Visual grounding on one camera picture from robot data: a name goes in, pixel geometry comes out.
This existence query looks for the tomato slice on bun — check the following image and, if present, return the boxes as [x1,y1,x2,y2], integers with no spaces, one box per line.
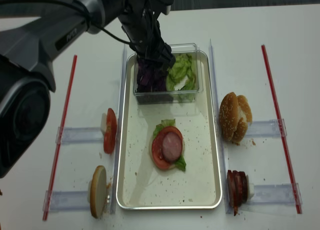
[151,126,184,170]

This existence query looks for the upper left clear holder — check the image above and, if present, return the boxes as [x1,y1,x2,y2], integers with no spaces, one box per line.
[61,113,107,144]

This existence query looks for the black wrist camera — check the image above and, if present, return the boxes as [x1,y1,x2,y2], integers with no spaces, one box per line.
[150,0,174,15]

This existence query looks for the lower right clear holder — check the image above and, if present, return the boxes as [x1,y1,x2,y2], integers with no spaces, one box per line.
[224,175,303,214]

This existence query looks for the clear holder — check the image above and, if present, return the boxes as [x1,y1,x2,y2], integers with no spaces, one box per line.
[245,119,287,138]
[61,113,107,144]
[224,175,303,214]
[42,181,91,212]

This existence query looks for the red strip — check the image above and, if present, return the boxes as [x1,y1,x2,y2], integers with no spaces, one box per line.
[42,55,78,221]
[261,45,303,214]

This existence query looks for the sliced sausage stack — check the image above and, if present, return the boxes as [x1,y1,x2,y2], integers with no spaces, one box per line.
[227,170,250,216]

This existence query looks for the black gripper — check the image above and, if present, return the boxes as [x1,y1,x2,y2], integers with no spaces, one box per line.
[118,4,176,68]

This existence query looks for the lettuce leaf on bun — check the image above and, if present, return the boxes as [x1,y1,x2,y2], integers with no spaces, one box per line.
[152,118,187,172]

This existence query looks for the clear plastic container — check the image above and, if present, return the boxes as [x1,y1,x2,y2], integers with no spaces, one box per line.
[133,43,202,104]

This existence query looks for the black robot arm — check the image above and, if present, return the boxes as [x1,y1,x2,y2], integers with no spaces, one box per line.
[0,0,176,177]

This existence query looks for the upper right clear holder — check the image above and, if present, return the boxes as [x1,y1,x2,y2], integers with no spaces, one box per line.
[245,119,287,138]

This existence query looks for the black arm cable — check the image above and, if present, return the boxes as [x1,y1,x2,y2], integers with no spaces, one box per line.
[0,0,137,47]

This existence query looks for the green lettuce pile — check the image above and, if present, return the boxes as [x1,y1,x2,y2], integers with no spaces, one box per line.
[165,53,197,103]

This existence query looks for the sesame bun tops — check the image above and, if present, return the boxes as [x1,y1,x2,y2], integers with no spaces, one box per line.
[219,92,253,144]

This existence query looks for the right red strip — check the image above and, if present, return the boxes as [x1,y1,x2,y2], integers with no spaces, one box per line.
[261,45,303,214]

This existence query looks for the upright bun half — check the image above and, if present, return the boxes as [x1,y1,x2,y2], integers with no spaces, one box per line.
[89,165,107,218]

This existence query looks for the lower left clear holder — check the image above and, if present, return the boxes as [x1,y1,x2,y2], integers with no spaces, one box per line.
[42,181,91,212]

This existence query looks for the bottom bun on tray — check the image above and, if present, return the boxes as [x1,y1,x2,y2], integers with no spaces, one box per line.
[149,137,185,171]

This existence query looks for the purple cabbage pile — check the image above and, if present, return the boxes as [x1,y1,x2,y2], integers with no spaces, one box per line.
[134,58,174,104]

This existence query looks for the left red strip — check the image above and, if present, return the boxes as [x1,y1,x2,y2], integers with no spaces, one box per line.
[42,55,78,221]

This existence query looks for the upright tomato slices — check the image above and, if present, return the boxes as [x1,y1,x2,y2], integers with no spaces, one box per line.
[103,108,117,154]

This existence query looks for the round ham slice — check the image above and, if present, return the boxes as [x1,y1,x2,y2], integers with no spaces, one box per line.
[161,132,183,162]

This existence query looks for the silver metal tray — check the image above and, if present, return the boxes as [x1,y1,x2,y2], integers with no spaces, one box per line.
[116,52,222,210]

